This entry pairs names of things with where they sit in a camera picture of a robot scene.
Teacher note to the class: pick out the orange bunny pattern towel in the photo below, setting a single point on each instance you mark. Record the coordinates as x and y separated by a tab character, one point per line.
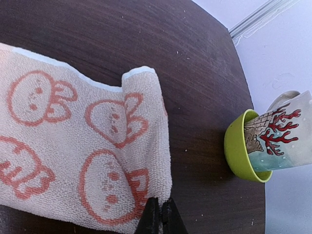
77	150

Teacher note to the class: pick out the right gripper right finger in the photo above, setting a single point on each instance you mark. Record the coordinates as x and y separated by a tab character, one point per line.
171	220

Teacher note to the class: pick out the right aluminium frame post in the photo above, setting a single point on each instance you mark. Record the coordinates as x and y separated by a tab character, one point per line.
259	18

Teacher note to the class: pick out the green bowl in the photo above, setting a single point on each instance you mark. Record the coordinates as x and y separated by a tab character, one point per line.
236	152

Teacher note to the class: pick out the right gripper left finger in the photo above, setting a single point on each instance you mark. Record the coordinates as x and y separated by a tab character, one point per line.
149	222

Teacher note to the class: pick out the white coral pattern mug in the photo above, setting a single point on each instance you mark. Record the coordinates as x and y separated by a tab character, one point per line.
282	137

